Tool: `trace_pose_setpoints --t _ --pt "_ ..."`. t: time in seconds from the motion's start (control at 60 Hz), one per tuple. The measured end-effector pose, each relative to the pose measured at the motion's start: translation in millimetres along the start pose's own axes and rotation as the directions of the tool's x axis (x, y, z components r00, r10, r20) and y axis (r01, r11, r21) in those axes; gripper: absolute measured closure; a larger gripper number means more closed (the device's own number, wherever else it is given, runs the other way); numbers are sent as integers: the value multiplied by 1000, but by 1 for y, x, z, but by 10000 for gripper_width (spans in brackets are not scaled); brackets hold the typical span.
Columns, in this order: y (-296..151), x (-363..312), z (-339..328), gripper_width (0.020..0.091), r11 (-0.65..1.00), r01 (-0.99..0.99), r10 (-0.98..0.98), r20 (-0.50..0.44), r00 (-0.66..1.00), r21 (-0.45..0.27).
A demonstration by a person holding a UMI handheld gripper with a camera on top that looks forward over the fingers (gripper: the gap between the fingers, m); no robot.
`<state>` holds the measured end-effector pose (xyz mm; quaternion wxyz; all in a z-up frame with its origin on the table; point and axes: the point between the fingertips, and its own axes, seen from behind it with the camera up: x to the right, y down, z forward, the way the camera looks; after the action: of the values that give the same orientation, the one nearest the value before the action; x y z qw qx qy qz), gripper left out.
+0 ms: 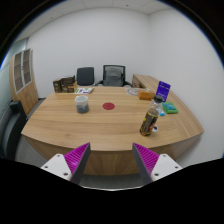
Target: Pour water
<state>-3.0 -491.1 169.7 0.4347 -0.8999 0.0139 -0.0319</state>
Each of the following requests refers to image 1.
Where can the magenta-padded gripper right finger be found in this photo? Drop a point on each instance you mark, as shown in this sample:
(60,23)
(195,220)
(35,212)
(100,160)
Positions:
(146,158)

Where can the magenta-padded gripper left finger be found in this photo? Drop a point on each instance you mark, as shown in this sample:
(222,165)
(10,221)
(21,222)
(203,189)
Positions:
(77,158)

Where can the clear drink bottle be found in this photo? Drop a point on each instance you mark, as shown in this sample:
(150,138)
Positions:
(149,120)

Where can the grey and white mug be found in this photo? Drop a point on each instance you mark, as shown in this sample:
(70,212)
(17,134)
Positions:
(81,104)

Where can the green cloth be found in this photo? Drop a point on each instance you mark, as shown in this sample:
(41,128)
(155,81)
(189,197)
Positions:
(170,108)

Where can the flat round red coaster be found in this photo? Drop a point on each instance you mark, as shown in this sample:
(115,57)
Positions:
(108,106)

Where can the orange-brown box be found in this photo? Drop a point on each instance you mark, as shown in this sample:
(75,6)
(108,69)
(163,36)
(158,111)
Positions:
(146,94)

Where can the white printed leaflet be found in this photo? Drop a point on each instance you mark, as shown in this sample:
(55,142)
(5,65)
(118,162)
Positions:
(83,90)

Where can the clear sheet with round print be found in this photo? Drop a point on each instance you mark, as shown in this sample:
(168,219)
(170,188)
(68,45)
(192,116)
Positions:
(133,91)

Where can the kraft cardboard box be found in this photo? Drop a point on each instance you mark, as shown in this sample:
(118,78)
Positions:
(72,88)

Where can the black sofa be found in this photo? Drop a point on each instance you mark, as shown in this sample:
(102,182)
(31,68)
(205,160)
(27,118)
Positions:
(12,130)

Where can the purple packet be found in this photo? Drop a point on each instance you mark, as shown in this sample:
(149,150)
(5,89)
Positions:
(163,89)

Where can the small dark brown box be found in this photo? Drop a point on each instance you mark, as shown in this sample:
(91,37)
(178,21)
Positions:
(57,86)

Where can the wooden side desk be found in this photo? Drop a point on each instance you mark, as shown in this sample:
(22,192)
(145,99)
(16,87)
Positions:
(144,80)

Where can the large dark brown box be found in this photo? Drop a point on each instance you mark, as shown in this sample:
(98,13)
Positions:
(68,80)

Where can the black office chair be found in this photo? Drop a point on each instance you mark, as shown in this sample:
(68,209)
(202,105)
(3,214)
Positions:
(85,76)

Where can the grey mesh office chair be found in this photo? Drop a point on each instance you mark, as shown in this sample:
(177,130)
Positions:
(113,76)

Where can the wooden cabinet with glass doors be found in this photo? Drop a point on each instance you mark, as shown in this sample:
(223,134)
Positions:
(25,85)

